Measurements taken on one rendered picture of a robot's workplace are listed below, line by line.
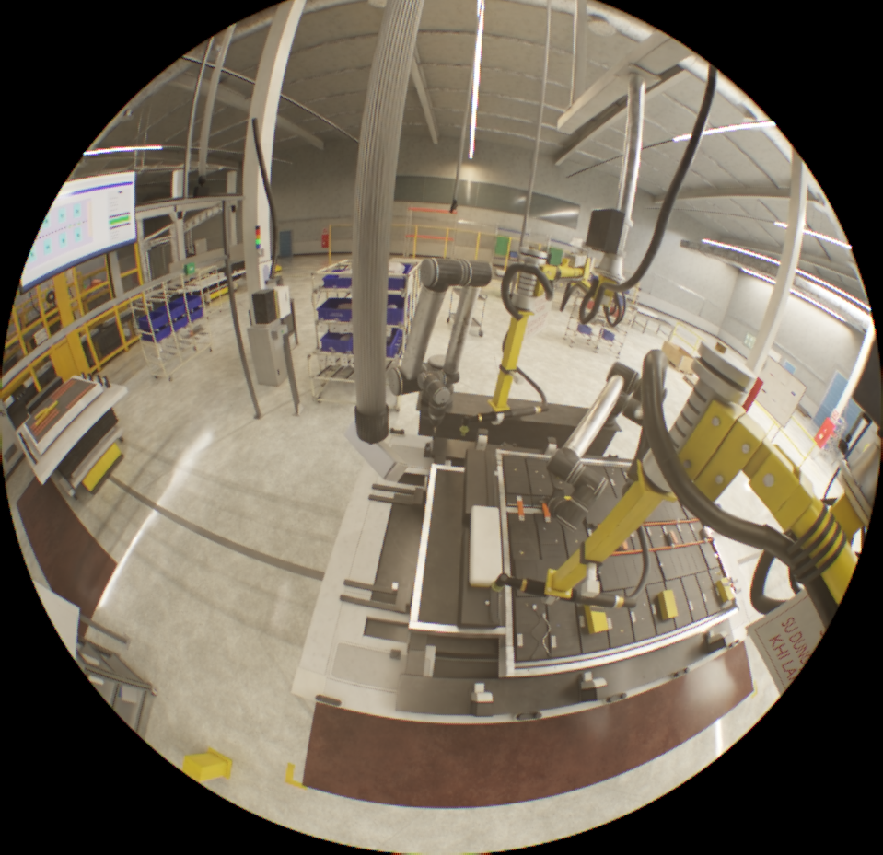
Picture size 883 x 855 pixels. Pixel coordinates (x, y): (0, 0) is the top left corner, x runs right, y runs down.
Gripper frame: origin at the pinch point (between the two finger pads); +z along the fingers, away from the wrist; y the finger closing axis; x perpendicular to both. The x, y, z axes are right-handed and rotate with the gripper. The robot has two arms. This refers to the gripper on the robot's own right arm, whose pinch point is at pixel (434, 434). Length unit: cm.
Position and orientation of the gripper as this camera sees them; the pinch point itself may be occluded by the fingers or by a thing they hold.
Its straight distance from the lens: 196.4
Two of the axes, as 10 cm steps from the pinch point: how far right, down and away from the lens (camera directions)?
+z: -1.0, 8.0, 6.0
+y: 0.3, -6.0, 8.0
